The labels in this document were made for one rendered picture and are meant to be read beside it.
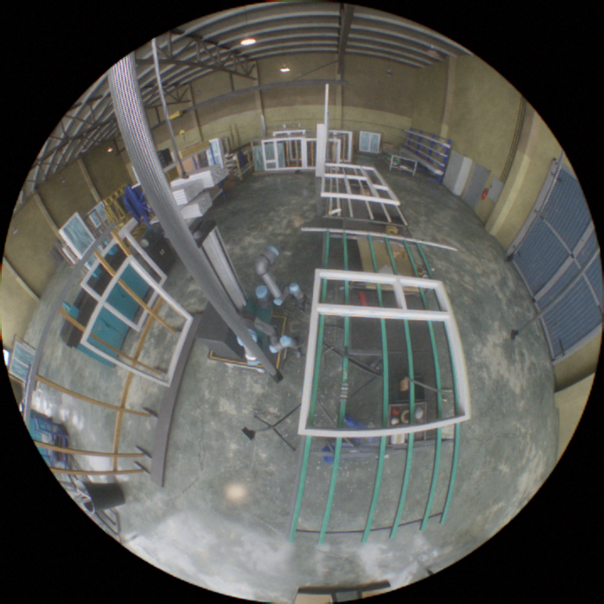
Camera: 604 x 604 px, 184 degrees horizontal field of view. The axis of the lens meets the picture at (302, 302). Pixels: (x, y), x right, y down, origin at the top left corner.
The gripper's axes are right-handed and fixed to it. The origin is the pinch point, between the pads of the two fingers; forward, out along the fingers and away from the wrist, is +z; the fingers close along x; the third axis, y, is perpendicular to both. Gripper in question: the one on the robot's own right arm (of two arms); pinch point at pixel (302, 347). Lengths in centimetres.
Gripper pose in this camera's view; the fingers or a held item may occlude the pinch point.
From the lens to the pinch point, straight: 167.0
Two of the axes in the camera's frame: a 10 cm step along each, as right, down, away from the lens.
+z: 4.4, 3.9, 8.1
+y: -9.0, 2.2, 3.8
